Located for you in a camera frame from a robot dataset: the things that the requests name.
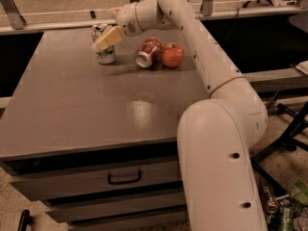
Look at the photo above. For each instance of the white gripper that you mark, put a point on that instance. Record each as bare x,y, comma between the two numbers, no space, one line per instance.
126,18

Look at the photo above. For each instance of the white green 7up can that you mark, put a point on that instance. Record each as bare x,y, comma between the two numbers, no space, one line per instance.
106,56

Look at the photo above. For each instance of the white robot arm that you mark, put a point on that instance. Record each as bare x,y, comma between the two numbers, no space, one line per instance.
214,135

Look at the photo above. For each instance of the red soda can lying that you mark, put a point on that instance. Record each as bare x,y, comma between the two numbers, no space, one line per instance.
148,52

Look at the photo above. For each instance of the dark crushed can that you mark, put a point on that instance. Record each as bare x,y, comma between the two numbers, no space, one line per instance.
270,205

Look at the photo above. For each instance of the red apple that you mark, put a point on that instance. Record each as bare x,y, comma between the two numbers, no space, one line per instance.
172,54

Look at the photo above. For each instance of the grey drawer cabinet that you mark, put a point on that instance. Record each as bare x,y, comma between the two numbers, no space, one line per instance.
72,121

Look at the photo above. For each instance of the black metal stand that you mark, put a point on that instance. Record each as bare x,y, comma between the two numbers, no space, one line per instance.
287,140

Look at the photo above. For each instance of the green white packet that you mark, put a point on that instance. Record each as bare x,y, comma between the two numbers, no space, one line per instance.
299,193

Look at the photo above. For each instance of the black drawer handle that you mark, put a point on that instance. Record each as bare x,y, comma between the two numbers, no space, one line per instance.
118,180

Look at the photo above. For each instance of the black handle at floor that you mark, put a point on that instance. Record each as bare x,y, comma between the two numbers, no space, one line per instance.
25,220

